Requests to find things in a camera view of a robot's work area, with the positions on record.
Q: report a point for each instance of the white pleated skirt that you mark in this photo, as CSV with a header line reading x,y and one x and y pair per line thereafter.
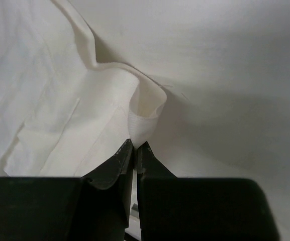
x,y
71,88

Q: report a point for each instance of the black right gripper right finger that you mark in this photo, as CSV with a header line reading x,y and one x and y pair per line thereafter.
x,y
174,208

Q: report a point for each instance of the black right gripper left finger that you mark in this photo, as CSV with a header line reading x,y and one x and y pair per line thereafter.
x,y
95,206

